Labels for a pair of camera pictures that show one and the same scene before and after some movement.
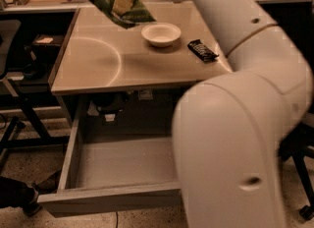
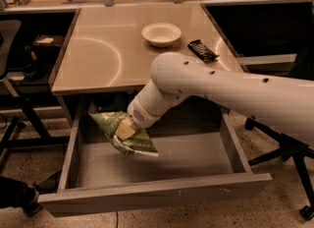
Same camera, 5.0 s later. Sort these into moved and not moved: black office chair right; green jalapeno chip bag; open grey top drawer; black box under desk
Moved: green jalapeno chip bag
Not moved: open grey top drawer; black office chair right; black box under desk
